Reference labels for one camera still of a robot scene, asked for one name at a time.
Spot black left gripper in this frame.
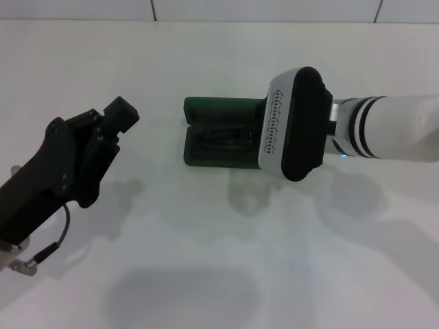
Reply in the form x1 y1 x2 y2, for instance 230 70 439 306
0 95 141 247

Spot green glasses case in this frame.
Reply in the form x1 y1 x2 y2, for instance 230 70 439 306
183 97 268 171

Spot black glasses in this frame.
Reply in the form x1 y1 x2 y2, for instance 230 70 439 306
195 125 255 152

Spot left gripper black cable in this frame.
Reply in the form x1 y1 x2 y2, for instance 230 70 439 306
10 204 72 277

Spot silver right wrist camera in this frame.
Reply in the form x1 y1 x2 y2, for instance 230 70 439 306
257 66 334 183

